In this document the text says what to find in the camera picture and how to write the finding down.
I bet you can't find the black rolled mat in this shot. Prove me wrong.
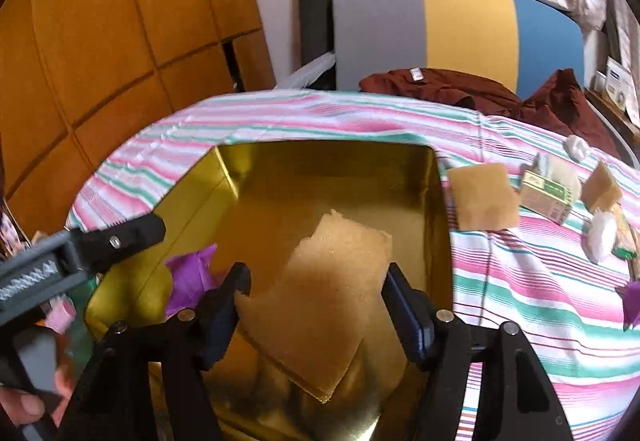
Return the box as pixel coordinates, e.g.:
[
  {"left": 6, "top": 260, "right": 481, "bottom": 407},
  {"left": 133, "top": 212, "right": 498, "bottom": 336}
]
[{"left": 298, "top": 0, "right": 334, "bottom": 66}]

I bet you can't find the small tan sponge block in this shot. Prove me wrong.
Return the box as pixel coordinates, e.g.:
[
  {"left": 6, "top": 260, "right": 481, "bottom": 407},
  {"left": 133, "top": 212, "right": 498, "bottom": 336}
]
[{"left": 580, "top": 161, "right": 623, "bottom": 213}]

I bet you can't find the white medicine box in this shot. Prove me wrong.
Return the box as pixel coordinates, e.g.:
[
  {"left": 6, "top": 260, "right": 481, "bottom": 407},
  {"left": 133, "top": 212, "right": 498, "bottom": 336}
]
[{"left": 605, "top": 56, "right": 634, "bottom": 110}]

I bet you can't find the purple candy packet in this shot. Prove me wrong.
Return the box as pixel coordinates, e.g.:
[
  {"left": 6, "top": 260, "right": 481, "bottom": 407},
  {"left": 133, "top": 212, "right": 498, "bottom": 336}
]
[
  {"left": 615, "top": 281, "right": 640, "bottom": 329},
  {"left": 165, "top": 244, "right": 217, "bottom": 317}
]

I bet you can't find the dark red garment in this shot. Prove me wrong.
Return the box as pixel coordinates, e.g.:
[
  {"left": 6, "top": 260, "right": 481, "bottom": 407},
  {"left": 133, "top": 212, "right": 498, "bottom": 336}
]
[{"left": 359, "top": 68, "right": 620, "bottom": 158}]

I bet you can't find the green snack packet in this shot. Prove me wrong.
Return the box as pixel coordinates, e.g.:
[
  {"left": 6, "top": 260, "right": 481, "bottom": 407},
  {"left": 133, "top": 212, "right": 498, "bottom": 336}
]
[{"left": 611, "top": 204, "right": 639, "bottom": 281}]

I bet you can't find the white crumpled tissue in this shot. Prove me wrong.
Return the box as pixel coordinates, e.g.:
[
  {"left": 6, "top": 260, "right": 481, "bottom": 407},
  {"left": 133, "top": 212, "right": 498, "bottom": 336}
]
[{"left": 563, "top": 134, "right": 591, "bottom": 164}]

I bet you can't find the wooden wardrobe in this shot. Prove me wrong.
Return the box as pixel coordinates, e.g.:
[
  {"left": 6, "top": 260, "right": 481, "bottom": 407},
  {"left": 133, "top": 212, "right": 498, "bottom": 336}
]
[{"left": 1, "top": 0, "right": 274, "bottom": 235}]

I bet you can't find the grey yellow blue headboard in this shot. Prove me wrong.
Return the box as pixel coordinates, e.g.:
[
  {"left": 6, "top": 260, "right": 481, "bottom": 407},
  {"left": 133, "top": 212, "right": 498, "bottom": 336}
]
[{"left": 332, "top": 0, "right": 585, "bottom": 100}]

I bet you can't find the striped bed sheet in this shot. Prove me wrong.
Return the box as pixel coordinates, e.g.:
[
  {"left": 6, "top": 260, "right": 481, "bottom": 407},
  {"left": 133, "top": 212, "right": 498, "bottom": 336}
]
[{"left": 67, "top": 90, "right": 639, "bottom": 440}]

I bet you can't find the wooden side shelf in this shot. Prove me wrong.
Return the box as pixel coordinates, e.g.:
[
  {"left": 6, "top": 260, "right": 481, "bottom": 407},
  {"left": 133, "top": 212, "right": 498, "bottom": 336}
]
[{"left": 585, "top": 90, "right": 639, "bottom": 148}]

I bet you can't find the square tan sponge piece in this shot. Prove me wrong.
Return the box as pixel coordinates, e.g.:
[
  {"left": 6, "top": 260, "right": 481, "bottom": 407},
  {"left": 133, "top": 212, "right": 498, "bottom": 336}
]
[{"left": 447, "top": 164, "right": 521, "bottom": 232}]

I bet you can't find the green cardboard box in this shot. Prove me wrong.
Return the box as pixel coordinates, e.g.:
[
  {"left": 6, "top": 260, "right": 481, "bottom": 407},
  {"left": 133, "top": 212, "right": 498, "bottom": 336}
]
[{"left": 520, "top": 153, "right": 582, "bottom": 225}]

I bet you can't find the large tan sponge sheet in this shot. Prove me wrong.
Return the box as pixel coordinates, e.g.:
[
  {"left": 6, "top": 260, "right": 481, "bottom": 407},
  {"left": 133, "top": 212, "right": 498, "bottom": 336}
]
[{"left": 234, "top": 210, "right": 393, "bottom": 403}]

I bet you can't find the white plastic item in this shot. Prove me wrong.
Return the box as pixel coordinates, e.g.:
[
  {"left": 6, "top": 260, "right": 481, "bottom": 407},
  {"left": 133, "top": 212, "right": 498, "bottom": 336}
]
[{"left": 584, "top": 210, "right": 617, "bottom": 263}]

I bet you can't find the gold metal tin box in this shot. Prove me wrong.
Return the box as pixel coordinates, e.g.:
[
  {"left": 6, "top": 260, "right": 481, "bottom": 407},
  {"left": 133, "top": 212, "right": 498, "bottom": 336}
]
[{"left": 85, "top": 141, "right": 452, "bottom": 440}]

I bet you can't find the left hand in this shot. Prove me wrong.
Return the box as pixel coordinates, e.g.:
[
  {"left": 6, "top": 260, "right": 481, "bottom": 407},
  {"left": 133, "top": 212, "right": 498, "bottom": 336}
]
[{"left": 0, "top": 365, "right": 75, "bottom": 426}]

